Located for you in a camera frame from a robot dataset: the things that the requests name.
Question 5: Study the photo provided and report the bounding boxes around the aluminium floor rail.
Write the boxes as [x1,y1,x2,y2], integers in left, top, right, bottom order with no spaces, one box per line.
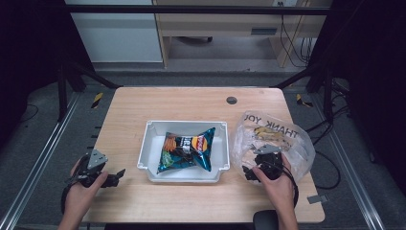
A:
[310,91,388,230]
[0,91,81,230]

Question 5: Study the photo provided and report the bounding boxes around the black curtain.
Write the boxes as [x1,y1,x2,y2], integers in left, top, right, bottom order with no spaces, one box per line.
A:
[314,0,406,196]
[0,0,76,151]

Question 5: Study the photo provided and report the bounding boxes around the white plastic bin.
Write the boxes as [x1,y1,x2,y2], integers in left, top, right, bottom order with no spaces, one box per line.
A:
[137,120,231,184]

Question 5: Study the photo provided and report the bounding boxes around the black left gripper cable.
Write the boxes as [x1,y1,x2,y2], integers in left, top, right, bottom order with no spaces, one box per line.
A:
[60,177,79,216]

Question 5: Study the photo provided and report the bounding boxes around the grey metal tag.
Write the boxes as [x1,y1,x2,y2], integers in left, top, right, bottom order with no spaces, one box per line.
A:
[306,194,329,205]

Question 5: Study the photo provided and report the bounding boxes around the person's left hand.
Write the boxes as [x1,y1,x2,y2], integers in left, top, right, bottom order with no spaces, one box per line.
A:
[65,158,110,206]

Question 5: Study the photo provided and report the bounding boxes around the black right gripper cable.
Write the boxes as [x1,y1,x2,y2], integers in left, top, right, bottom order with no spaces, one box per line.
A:
[263,160,301,209]

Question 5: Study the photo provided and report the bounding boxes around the black metal frame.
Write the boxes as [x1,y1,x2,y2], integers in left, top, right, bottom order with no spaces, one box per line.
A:
[56,4,337,123]

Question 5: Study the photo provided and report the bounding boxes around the black rounded seat part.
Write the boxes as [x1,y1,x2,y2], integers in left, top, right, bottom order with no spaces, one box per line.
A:
[253,209,280,230]

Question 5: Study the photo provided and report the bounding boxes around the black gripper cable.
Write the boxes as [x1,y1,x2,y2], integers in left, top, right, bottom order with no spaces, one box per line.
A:
[263,160,301,209]
[60,177,79,216]

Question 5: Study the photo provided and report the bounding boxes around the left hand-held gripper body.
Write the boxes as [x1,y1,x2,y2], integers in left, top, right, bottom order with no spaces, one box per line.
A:
[73,149,111,189]

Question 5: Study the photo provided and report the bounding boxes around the clear plastic shopping bag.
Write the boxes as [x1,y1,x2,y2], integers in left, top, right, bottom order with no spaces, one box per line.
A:
[230,110,316,186]

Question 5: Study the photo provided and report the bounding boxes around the black floor cables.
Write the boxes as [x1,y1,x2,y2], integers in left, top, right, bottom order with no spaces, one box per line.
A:
[304,78,353,191]

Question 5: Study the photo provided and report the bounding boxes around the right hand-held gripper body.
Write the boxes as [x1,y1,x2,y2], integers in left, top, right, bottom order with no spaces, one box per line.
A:
[253,144,285,181]

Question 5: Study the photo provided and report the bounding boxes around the black hanging cables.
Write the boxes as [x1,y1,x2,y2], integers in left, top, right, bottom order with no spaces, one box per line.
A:
[279,2,315,68]

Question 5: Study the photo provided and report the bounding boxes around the person's right hand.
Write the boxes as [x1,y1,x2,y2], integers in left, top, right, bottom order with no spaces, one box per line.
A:
[252,154,297,211]

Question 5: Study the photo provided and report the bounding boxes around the light wooden desk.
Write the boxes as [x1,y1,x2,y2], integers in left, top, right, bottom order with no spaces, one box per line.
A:
[152,0,333,69]

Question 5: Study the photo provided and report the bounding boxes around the black and blue chips bag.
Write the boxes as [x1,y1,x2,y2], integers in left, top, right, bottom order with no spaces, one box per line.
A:
[156,126,216,175]

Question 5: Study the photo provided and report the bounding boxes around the yellow packet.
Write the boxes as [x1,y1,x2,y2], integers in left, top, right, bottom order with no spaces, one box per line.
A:
[254,126,285,141]

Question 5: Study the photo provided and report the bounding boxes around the yellow and black floor marker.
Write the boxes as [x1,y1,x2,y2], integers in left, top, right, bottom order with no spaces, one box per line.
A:
[91,92,104,110]
[295,93,314,108]

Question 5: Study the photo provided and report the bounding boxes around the white cabinet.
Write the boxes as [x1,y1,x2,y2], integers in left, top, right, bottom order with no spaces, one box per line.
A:
[64,0,164,64]

